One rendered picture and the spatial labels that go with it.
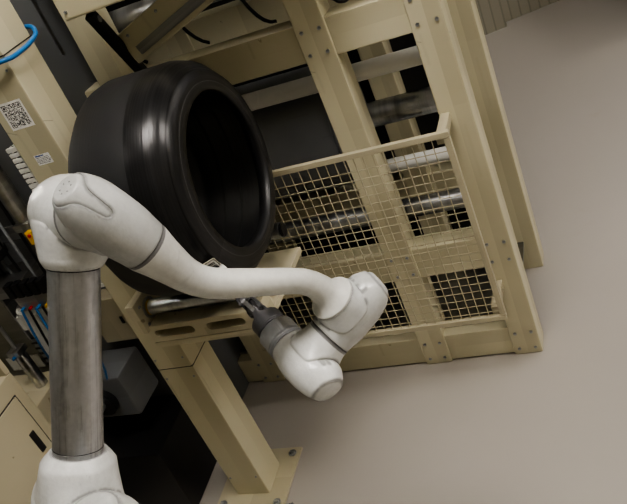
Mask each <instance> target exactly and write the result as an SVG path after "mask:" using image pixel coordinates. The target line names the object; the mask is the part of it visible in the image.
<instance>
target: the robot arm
mask: <svg viewBox="0 0 627 504"><path fill-rule="evenodd" d="M27 217H28V221H29V223H30V228H31V231H32V235H33V239H34V243H35V248H36V252H37V257H38V260H39V262H40V264H41V265H42V267H43V268H44V269H46V278H47V310H48V343H49V375H50V408H51V440H52V448H51V449H50V450H49V451H48V452H47V453H46V454H45V456H44V457H43V458H42V460H41V461H40V463H39V469H38V475H37V481H36V483H35V485H34V487H33V490H32V495H31V504H139V503H138V502H137V501H136V500H134V499H133V498H132V497H130V496H128V495H126V494H125V493H124V489H123V485H122V481H121V476H120V472H119V466H118V460H117V456H116V454H115V453H114V452H113V450H112V449H111V448H110V447H108V446H107V445H106V444H105V443H104V423H103V372H102V321H101V270H100V268H101V267H103V266H104V264H105V263H106V261H107V259H108V258H110V259H112V260H114V261H116V262H118V263H120V264H122V265H124V266H125V267H127V268H129V269H131V270H132V271H135V272H137V273H140V274H142V275H145V276H147V277H149V278H151V279H154V280H156V281H158V282H160V283H162V284H164V285H166V286H169V287H171V288H173V289H175V290H177V291H180V292H182V293H185V294H188V295H191V296H195V297H199V298H206V299H234V298H235V299H236V301H237V302H238V304H239V306H241V307H243V308H244V309H245V310H246V312H247V314H248V315H249V317H251V318H254V320H253V323H252V329H253V331H254V332H255V333H256V335H257V336H258V337H259V338H260V344H262V346H263V347H264V348H265V349H266V351H267V352H268V353H269V354H270V356H271V357H272V358H273V359H274V360H275V361H276V363H277V366H278V368H279V370H280V371H281V373H282V374H283V375H284V377H285V378H286V379H287V380H288V381H289V382H290V383H291V384H292V385H293V386H294V387H295V388H296V389H297V390H299V391H300V392H301V393H302V394H304V395H305V396H307V397H309V398H311V399H313V400H315V401H319V402H321V401H325V400H328V399H330V398H331V397H333V396H334V395H336V394H337V393H338V392H339V391H340V389H341V388H342V386H343V373H342V369H341V367H340V366H339V364H340V362H341V360H342V358H343V357H344V355H345V354H346V353H347V352H348V351H349V350H350V349H351V348H352V347H353V346H354V345H356V344H357V343H358V342H359V341H360V340H361V339H362V338H363V337H364V336H365V335H366V334H367V333H368V332H369V330H370V329H371V328H372V327H373V326H374V324H375V323H376V322H377V320H378V319H379V318H380V316H381V315H382V313H383V311H384V309H385V307H386V305H387V302H388V290H387V288H386V287H385V285H384V284H383V283H382V282H381V280H380V279H379V278H378V277H377V276H376V275H375V274H374V273H372V272H366V271H363V272H359V273H356V274H353V275H352V276H351V277H349V278H344V277H335V278H330V277H328V276H326V275H324V274H322V273H319V272H317V271H313V270H310V269H304V268H227V267H226V266H225V265H223V264H221V265H220V266H219V267H218V268H215V267H210V266H206V265H203V264H201V263H199V262H198V261H196V260H195V259H193V258H192V257H191V256H190V255H189V254H188V253H187V252H186V251H185V249H184V248H183V247H182V246H181V245H180V244H179V243H178V242H177V241H176V240H175V238H174V237H173V236H172V235H171V234H170V232H169V231H168V230H167V229H166V228H165V227H164V226H163V225H162V224H161V223H160V222H159V221H158V220H157V219H156V218H155V217H154V216H153V215H152V214H151V213H150V212H149V211H148V210H147V209H146V208H145V207H144V206H142V205H141V204H140V203H139V202H137V201H136V200H135V199H133V198H132V197H131V196H129V195H128V194H127V193H125V192H124V191H122V190H121V189H120V188H118V187H117V186H115V185H114V184H112V183H111V182H109V181H107V180H105V179H103V178H101V177H98V176H95V175H92V174H87V173H81V172H77V173H74V174H60V175H56V176H52V177H50V178H48V179H46V180H44V181H43V182H41V183H40V184H39V185H38V186H37V187H36V188H35V189H34V191H33V192H32V194H31V196H30V198H29V201H28V205H27ZM288 294H299V295H304V296H307V297H309V298H310V299H311V300H312V301H313V303H312V310H313V313H314V314H315V316H316V317H315V318H314V319H313V320H312V321H311V322H310V323H309V324H308V325H307V326H306V327H304V328H303V329H301V328H300V327H299V326H298V325H297V324H296V323H295V322H294V321H293V320H292V319H291V318H290V317H288V316H284V315H283V314H282V313H281V312H280V311H279V310H278V309H277V308H276V307H268V308H267V307H266V306H265V305H263V304H262V303H261V302H260V301H259V300H257V299H256V297H261V296H274V295H288Z"/></svg>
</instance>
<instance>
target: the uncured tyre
mask: <svg viewBox="0 0 627 504"><path fill-rule="evenodd" d="M77 172H81V173H87V174H92V175H95V176H98V177H101V178H103V179H105V180H107V181H109V182H111V183H112V184H114V185H115V186H117V187H118V188H120V189H121V190H122V191H124V192H125V193H127V194H128V195H129V196H131V197H132V198H133V199H135V200H136V201H137V202H139V203H140V204H141V205H142V206H144V207H145V208H146V209H147V210H148V211H149V212H150V213H151V214H152V215H153V216H154V217H155V218H156V219H157V220H158V221H159V222H160V223H161V224H162V225H163V226H164V227H165V228H166V229H167V230H168V231H169V232H170V234H171V235H172V236H173V237H174V238H175V240H176V241H177V242H178V243H179V244H180V245H181V246H182V247H183V248H184V249H185V251H186V252H187V253H188V254H189V255H190V256H191V257H192V258H193V259H195V260H196V261H198V262H199V263H201V264H204V263H206V262H207V261H209V260H210V259H212V258H214V259H216V260H217V261H218V262H219V263H221V264H223V265H225V266H226V267H227V268H256V267H257V265H258V264H259V262H260V260H261V259H262V257H263V255H264V254H265V252H266V250H267V248H268V246H269V243H270V241H271V237H272V233H273V229H274V222H275V187H274V179H273V173H272V167H271V163H270V159H269V155H268V151H267V148H266V144H265V141H264V139H263V136H262V133H261V131H260V128H259V126H258V124H257V121H256V119H255V117H254V115H253V113H252V112H251V110H250V108H249V106H248V105H247V103H246V102H245V100H244V99H243V97H242V96H241V94H240V93H239V92H238V91H237V90H236V88H235V87H234V86H233V85H232V84H231V83H230V82H229V81H227V80H226V79H225V78H224V77H222V76H221V75H219V74H218V73H216V72H215V71H213V70H211V69H210V68H208V67H207V66H205V65H203V64H201V63H198V62H195V61H185V60H174V61H168V62H165V63H162V64H159V65H156V66H152V67H149V68H146V69H143V70H140V71H137V72H133V73H130V74H127V75H124V76H121V77H118V78H115V79H112V80H109V81H108V82H106V83H104V84H103V85H102V86H100V87H99V88H98V89H96V90H95V91H94V92H93V93H91V94H90V95H89V97H88V98H87V99H86V100H85V102H84V103H83V105H82V107H81V108H80V110H79V112H78V115H77V117H76V120H75V124H74V127H73V132H72V136H71V141H70V146H69V153H68V174H74V173H77ZM105 265H106V266H107V267H108V268H109V269H110V270H111V271H112V272H113V273H114V274H115V275H116V276H117V277H118V278H119V279H120V280H121V281H123V282H124V283H125V284H127V285H128V286H130V287H131V288H133V289H135V290H137V291H139V292H142V293H145V294H149V295H155V296H162V297H170V296H177V295H182V294H185V293H182V292H180V291H177V290H175V289H173V288H171V287H169V286H166V285H164V284H162V283H160V282H158V281H156V280H154V279H151V278H149V277H147V276H145V275H142V274H140V273H137V272H135V271H132V270H131V269H129V268H127V267H125V266H124V265H122V264H120V263H118V262H116V261H114V260H112V259H110V258H108V259H107V261H106V263H105Z"/></svg>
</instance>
